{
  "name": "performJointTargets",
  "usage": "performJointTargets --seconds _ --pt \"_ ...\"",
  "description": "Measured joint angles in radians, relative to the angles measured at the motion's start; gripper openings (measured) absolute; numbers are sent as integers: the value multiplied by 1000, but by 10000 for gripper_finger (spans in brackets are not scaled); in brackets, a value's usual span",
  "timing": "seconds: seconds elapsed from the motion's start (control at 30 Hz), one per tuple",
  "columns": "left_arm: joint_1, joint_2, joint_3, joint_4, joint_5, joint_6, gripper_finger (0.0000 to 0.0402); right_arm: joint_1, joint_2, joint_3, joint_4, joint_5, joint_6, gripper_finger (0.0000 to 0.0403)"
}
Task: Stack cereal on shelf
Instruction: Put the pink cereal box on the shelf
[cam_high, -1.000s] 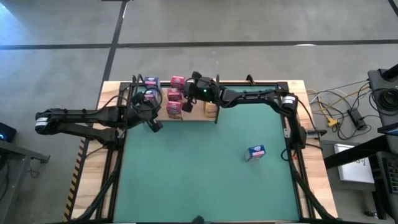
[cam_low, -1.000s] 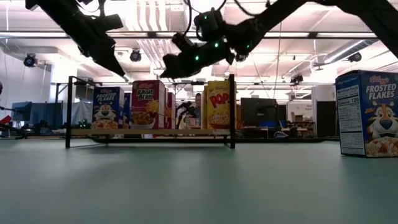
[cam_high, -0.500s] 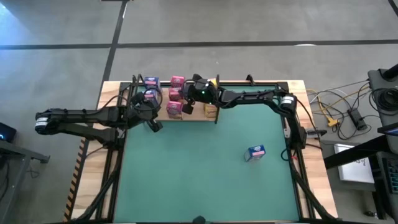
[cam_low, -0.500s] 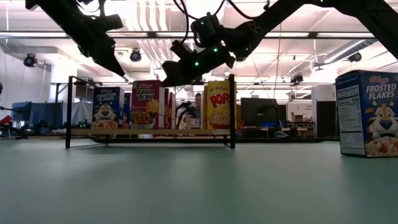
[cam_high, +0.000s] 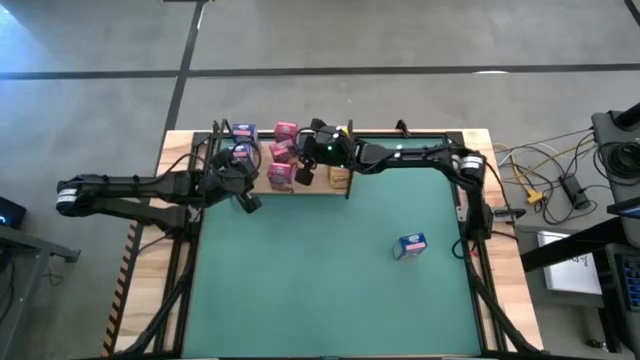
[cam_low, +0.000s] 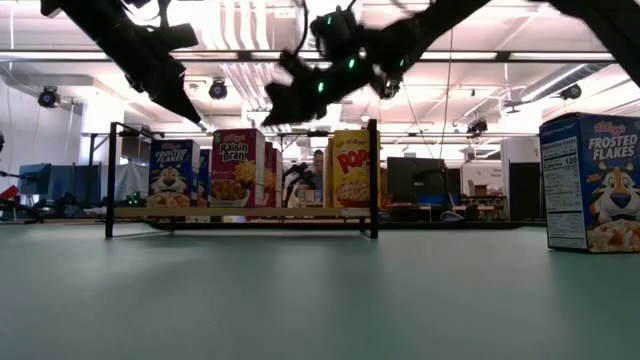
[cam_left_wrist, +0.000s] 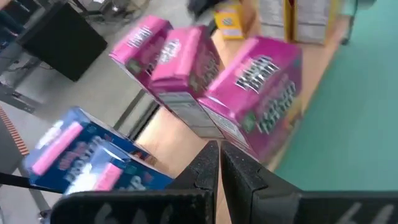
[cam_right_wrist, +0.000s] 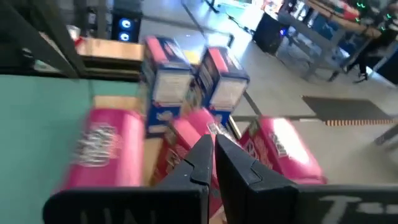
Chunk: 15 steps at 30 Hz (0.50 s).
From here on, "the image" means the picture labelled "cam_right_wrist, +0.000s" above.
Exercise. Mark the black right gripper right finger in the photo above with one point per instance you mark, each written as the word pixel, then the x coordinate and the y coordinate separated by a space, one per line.
pixel 248 193

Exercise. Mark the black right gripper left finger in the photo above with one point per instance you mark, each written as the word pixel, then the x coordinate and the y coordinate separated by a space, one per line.
pixel 194 171

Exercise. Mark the pink cereal box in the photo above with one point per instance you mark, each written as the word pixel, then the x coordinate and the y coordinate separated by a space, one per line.
pixel 183 137
pixel 280 149
pixel 109 149

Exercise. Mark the blue cereal box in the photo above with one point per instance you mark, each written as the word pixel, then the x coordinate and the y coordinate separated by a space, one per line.
pixel 222 81
pixel 166 84

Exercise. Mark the wooden board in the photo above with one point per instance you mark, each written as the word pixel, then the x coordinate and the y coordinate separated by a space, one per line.
pixel 116 102

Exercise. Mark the dark floor mat striped edge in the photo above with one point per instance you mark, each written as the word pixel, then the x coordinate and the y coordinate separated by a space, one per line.
pixel 345 109

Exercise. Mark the black cabinet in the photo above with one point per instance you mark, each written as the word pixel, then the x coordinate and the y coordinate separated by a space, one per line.
pixel 269 32

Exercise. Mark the black computer case blue lights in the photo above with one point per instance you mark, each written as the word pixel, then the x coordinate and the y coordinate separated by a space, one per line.
pixel 126 26

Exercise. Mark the green table mat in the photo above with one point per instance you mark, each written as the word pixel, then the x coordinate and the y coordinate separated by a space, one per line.
pixel 37 124

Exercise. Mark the grey workbench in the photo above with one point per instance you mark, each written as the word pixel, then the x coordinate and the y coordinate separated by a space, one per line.
pixel 314 40

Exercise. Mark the person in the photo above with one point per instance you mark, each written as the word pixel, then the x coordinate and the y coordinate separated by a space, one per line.
pixel 373 46

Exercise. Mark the black metal table frame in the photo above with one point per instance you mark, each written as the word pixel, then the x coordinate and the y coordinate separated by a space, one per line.
pixel 40 39

